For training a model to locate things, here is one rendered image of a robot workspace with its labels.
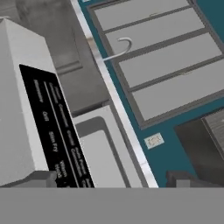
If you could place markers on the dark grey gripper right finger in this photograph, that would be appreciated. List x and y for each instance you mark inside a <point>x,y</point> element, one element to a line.
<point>180,179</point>

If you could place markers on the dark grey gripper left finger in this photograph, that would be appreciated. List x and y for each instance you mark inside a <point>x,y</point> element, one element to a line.
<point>43,178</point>

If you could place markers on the grey sink basin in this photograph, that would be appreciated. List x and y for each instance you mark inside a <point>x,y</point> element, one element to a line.
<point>102,151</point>

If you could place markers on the white microwave oven, black panel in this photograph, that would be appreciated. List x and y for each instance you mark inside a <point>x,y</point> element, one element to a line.
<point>20,102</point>

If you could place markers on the grey framed window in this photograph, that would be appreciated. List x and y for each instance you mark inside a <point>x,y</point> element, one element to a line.
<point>163,61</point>

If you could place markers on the silver curved tap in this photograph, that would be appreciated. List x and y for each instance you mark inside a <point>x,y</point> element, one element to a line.
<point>127,46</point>

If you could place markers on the white wall socket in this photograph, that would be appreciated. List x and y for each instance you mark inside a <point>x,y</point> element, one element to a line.
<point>154,141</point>

